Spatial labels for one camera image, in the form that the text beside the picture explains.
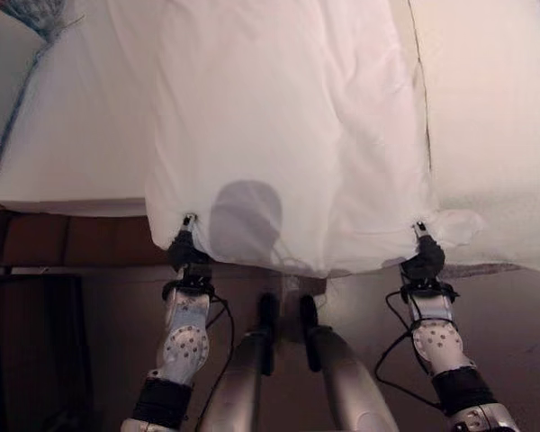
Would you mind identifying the white duvet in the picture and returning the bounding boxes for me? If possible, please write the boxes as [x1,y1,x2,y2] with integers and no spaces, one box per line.
[103,0,486,279]

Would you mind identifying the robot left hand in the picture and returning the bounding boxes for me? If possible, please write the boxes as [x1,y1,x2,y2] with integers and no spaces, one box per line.
[167,213,212,273]

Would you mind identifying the blue knitted blanket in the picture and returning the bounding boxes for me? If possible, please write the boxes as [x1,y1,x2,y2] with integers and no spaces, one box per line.
[0,0,87,190]

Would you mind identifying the robot left leg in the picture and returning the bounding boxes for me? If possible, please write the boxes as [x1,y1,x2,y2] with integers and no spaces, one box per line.
[196,292,282,432]

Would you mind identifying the brown wooden bed frame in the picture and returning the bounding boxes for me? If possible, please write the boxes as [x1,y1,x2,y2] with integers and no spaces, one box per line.
[0,207,175,272]

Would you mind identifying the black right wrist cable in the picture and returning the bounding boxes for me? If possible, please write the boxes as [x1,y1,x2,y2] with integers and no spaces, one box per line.
[374,287,461,413]

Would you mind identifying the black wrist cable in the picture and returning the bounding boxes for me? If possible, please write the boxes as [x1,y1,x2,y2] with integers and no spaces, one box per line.
[374,287,461,413]
[205,290,236,392]

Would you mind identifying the cream white bedspread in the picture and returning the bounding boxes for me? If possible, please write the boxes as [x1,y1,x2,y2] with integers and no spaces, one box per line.
[407,0,540,272]

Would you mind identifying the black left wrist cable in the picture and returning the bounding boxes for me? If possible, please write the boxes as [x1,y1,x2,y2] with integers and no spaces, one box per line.
[205,290,236,392]

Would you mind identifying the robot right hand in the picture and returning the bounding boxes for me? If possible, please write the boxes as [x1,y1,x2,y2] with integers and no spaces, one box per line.
[400,220,447,281]

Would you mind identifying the dark cabinet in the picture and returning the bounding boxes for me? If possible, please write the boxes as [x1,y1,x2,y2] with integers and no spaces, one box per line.
[0,273,94,432]

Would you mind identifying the white sheeted mattress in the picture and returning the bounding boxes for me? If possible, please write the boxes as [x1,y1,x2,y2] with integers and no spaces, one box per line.
[0,27,164,218]

